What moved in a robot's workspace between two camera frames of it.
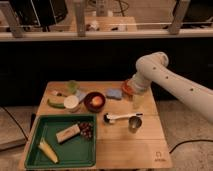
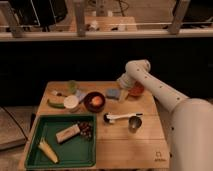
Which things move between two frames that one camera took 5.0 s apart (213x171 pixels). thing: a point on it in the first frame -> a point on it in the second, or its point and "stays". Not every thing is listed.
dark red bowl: (88, 102) stays
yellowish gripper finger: (138, 101) -> (123, 94)
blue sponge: (114, 93) stays
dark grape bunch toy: (86, 129) stays
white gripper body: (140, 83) -> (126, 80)
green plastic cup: (72, 84) stays
